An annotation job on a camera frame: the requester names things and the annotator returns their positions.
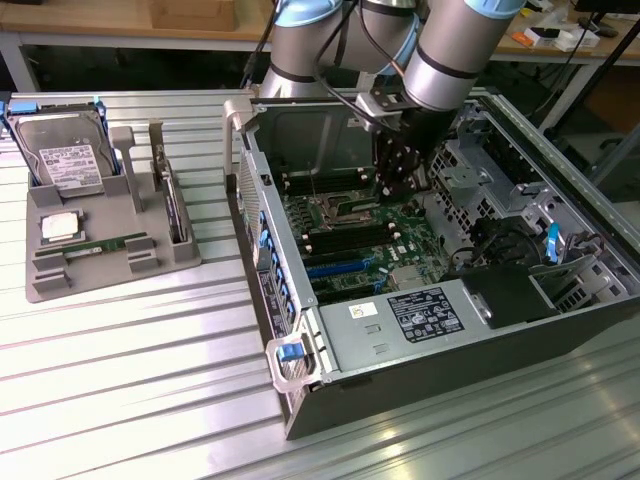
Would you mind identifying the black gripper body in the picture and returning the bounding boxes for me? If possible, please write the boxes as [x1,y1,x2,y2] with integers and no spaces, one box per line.
[372,106,455,204]

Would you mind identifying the black RAM slot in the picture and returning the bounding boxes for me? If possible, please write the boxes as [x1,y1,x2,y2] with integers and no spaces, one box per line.
[301,222,397,242]
[283,172,366,186]
[282,165,363,176]
[303,227,399,247]
[282,168,365,181]
[284,175,368,192]
[305,231,401,253]
[298,218,394,236]

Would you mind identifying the silver disk bay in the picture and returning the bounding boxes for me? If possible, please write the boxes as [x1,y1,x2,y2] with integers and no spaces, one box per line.
[424,137,506,251]

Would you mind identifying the green motherboard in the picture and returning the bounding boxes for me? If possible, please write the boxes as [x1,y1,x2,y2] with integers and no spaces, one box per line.
[279,167,449,307]

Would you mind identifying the metal CPU socket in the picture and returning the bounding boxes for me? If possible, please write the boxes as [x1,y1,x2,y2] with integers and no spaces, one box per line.
[313,188,375,230]

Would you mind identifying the silver chipset heat sink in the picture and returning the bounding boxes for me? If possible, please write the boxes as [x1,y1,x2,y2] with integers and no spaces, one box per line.
[389,267,427,292]

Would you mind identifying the black fan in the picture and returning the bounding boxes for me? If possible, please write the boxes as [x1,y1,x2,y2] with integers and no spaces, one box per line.
[470,215,544,274]

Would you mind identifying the black expansion slot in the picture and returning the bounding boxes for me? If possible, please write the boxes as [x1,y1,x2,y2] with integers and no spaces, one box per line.
[302,248,374,269]
[313,280,377,302]

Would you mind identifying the blue expansion slot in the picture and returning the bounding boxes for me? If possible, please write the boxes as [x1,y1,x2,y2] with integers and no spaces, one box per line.
[305,259,365,280]

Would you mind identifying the orange and black box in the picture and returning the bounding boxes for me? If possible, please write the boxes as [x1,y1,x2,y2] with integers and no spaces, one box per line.
[512,27,561,49]

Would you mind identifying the wooden workbench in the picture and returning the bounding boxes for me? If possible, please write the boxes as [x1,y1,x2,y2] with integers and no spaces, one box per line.
[0,0,275,94]
[492,0,640,132]

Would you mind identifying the small white box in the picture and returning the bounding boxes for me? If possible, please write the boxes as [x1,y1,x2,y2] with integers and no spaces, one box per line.
[549,29,601,52]

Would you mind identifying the grey power supply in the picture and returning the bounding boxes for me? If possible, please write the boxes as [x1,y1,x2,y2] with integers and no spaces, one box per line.
[315,278,501,375]

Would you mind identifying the black stand pole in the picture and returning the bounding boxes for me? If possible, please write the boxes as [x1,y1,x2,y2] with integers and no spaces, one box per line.
[587,24,640,136]

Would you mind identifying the open PC case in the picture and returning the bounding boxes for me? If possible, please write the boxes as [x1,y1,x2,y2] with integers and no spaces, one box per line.
[222,87,640,441]

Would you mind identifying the brown cardboard box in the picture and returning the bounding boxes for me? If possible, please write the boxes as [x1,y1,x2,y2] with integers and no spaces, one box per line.
[149,0,237,32]

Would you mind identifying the grey parts rack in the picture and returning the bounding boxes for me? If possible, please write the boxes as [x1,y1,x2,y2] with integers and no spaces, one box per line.
[24,117,204,305]

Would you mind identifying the hard disk with blue caddy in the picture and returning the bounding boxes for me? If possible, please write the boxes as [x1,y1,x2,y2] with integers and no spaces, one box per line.
[0,97,124,197]

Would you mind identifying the silver CPU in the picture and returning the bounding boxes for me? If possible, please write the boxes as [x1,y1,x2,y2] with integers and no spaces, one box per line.
[39,215,82,242]

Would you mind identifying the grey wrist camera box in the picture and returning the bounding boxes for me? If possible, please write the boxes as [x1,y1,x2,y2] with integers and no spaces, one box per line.
[354,91,407,132]

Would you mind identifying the black looped cable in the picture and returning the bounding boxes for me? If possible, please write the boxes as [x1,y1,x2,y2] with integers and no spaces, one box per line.
[312,0,416,126]

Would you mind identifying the blue flat wire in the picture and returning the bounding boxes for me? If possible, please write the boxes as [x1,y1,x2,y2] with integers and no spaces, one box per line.
[544,223,562,264]

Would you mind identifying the black cable with connector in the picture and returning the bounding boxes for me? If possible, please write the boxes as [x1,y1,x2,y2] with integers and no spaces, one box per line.
[243,0,281,92]

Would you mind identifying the graphics card with metal bracket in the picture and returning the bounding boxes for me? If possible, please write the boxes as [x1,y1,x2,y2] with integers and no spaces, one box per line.
[148,118,189,247]

